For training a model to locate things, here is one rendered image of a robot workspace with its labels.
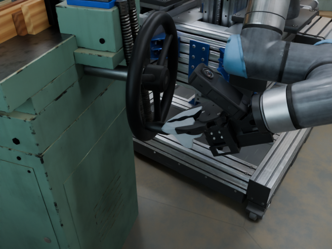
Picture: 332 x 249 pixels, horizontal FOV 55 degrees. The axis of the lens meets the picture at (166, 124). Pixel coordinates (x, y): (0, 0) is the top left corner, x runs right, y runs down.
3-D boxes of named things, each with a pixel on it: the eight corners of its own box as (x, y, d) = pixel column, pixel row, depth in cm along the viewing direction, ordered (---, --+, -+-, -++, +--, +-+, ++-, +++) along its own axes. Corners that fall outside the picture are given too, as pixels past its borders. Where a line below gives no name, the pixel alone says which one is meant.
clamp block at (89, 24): (115, 54, 68) (111, 11, 63) (61, 46, 72) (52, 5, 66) (141, 31, 80) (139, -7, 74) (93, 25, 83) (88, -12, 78)
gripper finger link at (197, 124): (175, 139, 60) (217, 131, 55) (171, 133, 59) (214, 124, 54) (183, 124, 63) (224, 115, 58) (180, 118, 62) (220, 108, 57)
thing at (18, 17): (23, 36, 69) (18, 14, 66) (17, 35, 69) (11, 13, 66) (76, 8, 85) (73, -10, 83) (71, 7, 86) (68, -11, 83)
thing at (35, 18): (35, 34, 69) (27, 5, 66) (27, 33, 70) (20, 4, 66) (74, 13, 82) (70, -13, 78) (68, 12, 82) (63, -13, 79)
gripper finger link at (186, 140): (167, 155, 65) (207, 148, 60) (153, 133, 63) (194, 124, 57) (172, 145, 67) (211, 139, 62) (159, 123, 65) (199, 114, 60)
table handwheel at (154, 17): (173, -21, 63) (188, 61, 89) (83, -27, 68) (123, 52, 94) (129, 111, 54) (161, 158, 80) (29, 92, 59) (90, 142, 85)
